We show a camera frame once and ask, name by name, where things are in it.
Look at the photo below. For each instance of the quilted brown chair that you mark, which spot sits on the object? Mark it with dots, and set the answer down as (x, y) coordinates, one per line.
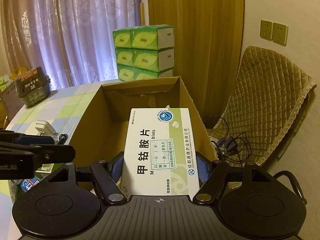
(267, 105)

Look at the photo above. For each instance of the stack of green tissue packs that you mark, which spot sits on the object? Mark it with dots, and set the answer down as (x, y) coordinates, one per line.
(144, 52)

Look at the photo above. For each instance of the green white carton box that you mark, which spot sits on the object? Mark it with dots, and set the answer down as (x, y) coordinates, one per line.
(45, 168)

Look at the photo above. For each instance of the large cardboard box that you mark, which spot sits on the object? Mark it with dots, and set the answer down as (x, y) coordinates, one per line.
(102, 129)

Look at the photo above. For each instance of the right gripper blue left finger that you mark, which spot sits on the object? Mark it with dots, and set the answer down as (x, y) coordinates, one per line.
(106, 174)

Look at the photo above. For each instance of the dark green food container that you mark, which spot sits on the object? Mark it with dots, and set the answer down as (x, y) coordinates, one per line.
(33, 86)

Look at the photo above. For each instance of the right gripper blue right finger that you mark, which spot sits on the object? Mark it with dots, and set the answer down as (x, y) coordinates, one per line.
(212, 176)

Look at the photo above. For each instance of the white green medicine box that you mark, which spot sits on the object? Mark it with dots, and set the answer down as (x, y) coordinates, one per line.
(159, 155)

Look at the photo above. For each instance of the black charger with cable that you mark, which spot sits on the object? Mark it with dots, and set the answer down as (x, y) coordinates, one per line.
(236, 150)

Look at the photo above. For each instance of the wooden door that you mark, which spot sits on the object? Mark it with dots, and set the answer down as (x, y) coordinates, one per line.
(208, 40)

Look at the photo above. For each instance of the white night light plug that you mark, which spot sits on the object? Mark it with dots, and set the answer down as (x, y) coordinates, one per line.
(44, 128)

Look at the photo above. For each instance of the brown cardboard pieces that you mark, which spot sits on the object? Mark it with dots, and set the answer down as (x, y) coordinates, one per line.
(10, 103)

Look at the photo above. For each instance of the purple curtain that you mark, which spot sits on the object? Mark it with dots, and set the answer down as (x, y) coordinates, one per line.
(70, 39)

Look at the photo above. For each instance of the wall power sockets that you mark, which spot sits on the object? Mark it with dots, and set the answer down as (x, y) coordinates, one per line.
(274, 32)

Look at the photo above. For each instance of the blue dental floss box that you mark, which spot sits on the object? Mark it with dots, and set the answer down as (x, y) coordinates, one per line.
(28, 184)

